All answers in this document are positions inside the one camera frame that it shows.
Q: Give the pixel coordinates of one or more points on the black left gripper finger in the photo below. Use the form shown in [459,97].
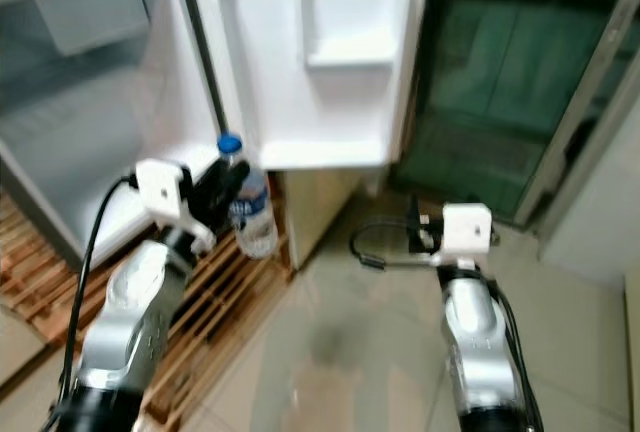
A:
[206,184]
[232,187]

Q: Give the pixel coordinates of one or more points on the clear water bottle blue cap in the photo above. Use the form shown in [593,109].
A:
[255,217]

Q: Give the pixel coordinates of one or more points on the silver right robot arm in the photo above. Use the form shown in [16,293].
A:
[480,332]

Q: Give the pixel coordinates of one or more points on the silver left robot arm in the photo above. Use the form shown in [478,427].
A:
[145,312]

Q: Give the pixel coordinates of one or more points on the silver mini fridge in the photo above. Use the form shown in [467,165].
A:
[90,102]

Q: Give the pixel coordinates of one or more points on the wooden slatted rack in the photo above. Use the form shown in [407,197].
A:
[240,302]

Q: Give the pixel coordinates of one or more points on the glass sliding door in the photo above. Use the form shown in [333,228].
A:
[510,82]

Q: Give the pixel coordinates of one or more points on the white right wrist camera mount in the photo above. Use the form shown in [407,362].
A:
[467,230]

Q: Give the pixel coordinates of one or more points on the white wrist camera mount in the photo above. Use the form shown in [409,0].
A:
[163,190]
[467,230]

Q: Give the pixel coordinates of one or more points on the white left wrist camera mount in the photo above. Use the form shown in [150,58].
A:
[163,190]

